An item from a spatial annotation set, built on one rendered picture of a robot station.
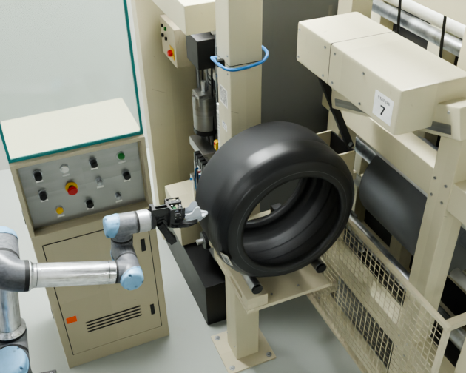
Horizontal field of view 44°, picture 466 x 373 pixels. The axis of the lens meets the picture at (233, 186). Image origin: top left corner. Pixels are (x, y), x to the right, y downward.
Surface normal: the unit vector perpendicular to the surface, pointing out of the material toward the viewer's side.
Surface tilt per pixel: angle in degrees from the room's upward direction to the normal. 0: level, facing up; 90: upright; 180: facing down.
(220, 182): 52
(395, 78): 0
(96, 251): 90
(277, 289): 0
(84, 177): 90
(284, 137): 4
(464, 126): 72
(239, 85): 90
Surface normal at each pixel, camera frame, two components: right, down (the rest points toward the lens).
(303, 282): -0.02, -0.81
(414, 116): 0.39, 0.54
